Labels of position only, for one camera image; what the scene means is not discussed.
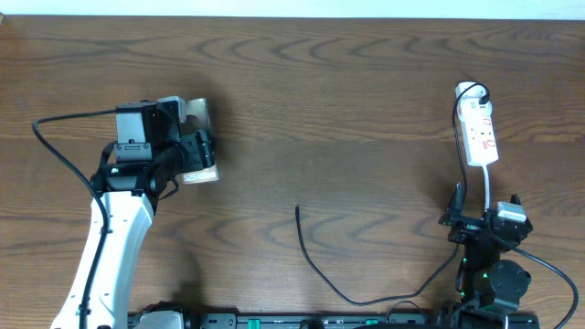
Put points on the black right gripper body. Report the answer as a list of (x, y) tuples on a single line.
[(466, 229)]

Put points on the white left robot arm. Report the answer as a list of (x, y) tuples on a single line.
[(125, 195)]

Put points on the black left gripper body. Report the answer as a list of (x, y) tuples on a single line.
[(167, 153)]

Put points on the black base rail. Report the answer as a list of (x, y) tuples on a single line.
[(239, 321)]

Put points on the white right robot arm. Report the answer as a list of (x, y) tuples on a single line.
[(490, 288)]

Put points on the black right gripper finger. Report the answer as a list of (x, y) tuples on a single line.
[(453, 213), (514, 199)]

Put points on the white power strip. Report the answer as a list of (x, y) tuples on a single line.
[(474, 111)]

